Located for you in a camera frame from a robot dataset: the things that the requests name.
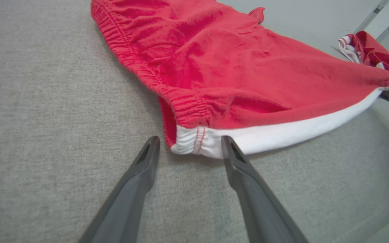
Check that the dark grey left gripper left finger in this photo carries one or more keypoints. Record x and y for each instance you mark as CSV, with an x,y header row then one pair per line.
x,y
123,199

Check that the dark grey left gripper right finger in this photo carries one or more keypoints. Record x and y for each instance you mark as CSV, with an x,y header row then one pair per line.
x,y
262,202

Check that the red shorts white side stripe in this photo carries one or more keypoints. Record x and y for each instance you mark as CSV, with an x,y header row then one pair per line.
x,y
231,67

